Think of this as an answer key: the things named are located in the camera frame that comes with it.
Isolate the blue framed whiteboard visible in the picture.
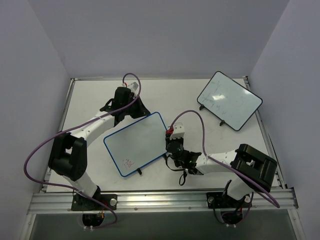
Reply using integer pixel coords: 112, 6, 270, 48
103, 112, 167, 178

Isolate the red bone-shaped eraser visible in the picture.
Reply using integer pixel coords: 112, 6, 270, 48
165, 127, 174, 135

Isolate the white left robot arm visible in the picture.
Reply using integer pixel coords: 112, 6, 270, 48
48, 82, 150, 210

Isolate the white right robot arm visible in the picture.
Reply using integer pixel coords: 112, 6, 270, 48
165, 131, 278, 207

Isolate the black framed whiteboard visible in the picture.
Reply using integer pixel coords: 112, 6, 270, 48
196, 71, 263, 131

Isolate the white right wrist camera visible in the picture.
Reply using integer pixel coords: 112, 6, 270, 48
169, 122, 185, 140

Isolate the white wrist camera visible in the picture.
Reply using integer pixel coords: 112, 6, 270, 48
169, 122, 185, 140
127, 82, 139, 94

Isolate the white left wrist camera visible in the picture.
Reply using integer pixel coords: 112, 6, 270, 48
127, 82, 139, 94

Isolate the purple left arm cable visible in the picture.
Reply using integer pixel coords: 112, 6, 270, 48
23, 72, 142, 230

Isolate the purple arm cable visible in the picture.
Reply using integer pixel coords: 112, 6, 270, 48
23, 72, 142, 230
169, 110, 281, 209

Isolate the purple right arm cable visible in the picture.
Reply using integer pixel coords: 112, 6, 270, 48
169, 110, 281, 209

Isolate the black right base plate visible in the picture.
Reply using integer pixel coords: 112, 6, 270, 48
206, 191, 250, 209

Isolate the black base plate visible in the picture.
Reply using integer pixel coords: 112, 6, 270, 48
71, 192, 118, 211
206, 191, 250, 209

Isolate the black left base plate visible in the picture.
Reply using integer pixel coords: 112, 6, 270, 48
71, 192, 118, 211

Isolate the aluminium mounting rail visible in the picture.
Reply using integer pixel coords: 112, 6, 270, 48
27, 187, 300, 216

